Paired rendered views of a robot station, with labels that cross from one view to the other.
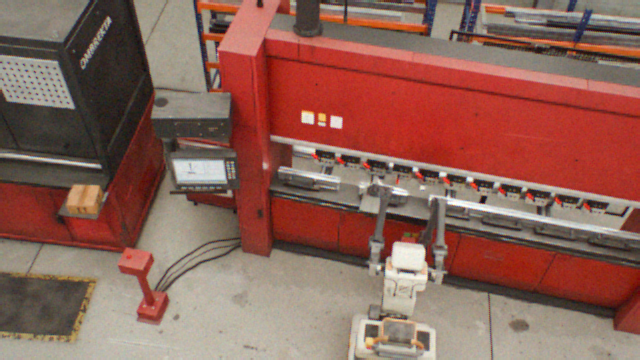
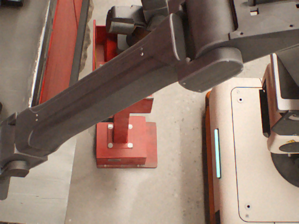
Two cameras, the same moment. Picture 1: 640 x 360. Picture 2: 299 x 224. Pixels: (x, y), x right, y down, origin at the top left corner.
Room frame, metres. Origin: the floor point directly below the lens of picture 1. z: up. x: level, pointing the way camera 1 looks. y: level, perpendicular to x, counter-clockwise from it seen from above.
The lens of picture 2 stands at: (2.80, -0.16, 1.97)
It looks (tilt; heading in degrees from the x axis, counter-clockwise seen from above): 70 degrees down; 254
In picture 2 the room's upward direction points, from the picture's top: 11 degrees clockwise
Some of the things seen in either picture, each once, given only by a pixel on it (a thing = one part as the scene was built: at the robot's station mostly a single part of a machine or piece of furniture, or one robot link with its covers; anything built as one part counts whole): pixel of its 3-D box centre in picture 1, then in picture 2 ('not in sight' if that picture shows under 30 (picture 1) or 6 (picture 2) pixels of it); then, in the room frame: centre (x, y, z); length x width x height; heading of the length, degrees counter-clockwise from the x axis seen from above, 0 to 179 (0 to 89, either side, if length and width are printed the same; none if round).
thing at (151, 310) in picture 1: (144, 284); not in sight; (2.49, 1.38, 0.41); 0.25 x 0.20 x 0.83; 170
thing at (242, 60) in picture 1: (263, 134); not in sight; (3.50, 0.51, 1.15); 0.85 x 0.25 x 2.30; 170
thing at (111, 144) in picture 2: not in sight; (120, 136); (2.74, -0.73, 0.13); 0.10 x 0.10 x 0.01; 86
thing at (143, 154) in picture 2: not in sight; (127, 140); (2.71, -0.72, 0.06); 0.25 x 0.20 x 0.12; 176
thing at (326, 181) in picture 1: (309, 178); not in sight; (3.25, 0.12, 0.92); 0.50 x 0.06 x 0.10; 80
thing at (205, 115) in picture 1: (199, 149); not in sight; (2.96, 0.89, 1.53); 0.51 x 0.25 x 0.85; 94
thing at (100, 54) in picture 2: (413, 247); (123, 68); (2.74, -0.73, 0.75); 0.20 x 0.16 x 0.18; 86
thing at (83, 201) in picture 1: (81, 199); not in sight; (2.83, 1.80, 1.04); 0.30 x 0.26 x 0.12; 85
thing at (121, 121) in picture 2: not in sight; (121, 113); (2.74, -0.73, 0.39); 0.05 x 0.05 x 0.54; 86
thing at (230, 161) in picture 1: (207, 168); not in sight; (2.88, 0.83, 1.42); 0.45 x 0.12 x 0.36; 94
